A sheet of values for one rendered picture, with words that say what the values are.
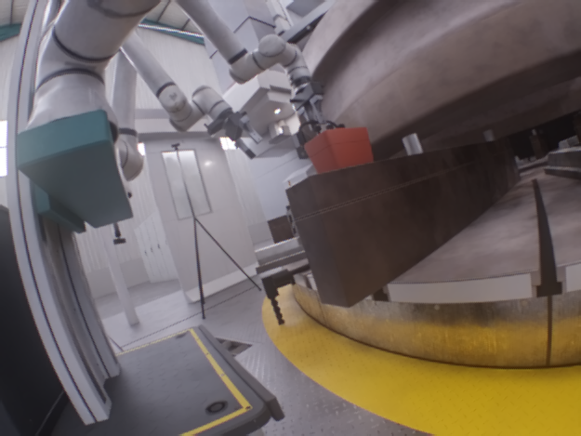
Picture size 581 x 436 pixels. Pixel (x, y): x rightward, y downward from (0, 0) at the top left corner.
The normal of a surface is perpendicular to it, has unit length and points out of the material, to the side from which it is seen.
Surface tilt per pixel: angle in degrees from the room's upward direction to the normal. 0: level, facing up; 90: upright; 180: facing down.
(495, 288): 90
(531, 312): 90
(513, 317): 90
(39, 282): 90
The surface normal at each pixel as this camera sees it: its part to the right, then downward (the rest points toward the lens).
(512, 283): -0.75, 0.23
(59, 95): 0.28, -0.49
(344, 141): 0.51, -0.06
